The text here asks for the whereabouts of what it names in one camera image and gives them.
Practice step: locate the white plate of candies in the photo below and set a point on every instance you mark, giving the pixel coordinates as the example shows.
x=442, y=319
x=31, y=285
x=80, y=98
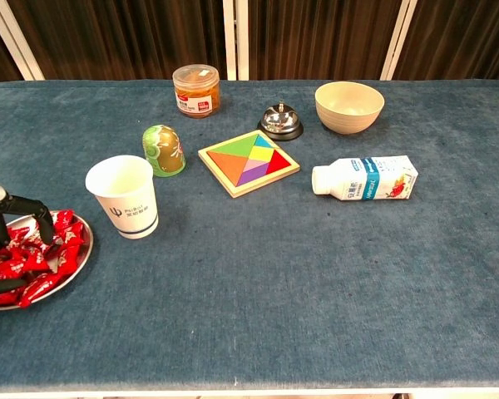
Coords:
x=87, y=249

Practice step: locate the white paper cup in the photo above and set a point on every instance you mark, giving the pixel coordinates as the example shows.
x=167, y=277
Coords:
x=129, y=208

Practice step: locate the green gold nesting doll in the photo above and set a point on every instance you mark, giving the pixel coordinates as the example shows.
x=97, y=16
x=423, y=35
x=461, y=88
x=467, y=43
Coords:
x=164, y=151

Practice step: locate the clear plastic snack jar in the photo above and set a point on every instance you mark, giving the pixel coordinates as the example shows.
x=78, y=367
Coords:
x=195, y=95

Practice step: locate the wooden tangram tray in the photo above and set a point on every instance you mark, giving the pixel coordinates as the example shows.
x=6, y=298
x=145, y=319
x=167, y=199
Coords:
x=233, y=192

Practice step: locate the large orange tangram triangle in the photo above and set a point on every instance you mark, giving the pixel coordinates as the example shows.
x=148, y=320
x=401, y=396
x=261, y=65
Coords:
x=230, y=165

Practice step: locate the green tangram triangle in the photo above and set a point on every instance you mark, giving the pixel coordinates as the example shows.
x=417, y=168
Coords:
x=239, y=149

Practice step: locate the yellow tangram square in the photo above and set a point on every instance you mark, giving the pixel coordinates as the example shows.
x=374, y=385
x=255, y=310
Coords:
x=261, y=154

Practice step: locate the cyan tangram triangle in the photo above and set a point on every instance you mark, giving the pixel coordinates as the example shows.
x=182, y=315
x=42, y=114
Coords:
x=261, y=142

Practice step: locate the red tangram triangle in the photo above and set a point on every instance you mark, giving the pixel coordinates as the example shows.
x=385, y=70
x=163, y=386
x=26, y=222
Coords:
x=278, y=164

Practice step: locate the blue felt tablecloth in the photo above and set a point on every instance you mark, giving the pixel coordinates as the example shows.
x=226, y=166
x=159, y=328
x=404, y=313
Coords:
x=274, y=270

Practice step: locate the white milk bottle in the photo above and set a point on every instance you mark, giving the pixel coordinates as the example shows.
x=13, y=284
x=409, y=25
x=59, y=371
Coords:
x=357, y=178

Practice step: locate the beige bowl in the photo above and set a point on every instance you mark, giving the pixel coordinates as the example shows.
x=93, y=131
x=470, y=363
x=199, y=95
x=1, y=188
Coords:
x=349, y=112

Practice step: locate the white metal frame post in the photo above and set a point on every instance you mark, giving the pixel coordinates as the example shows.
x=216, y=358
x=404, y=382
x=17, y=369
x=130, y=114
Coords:
x=398, y=41
x=27, y=62
x=243, y=41
x=230, y=41

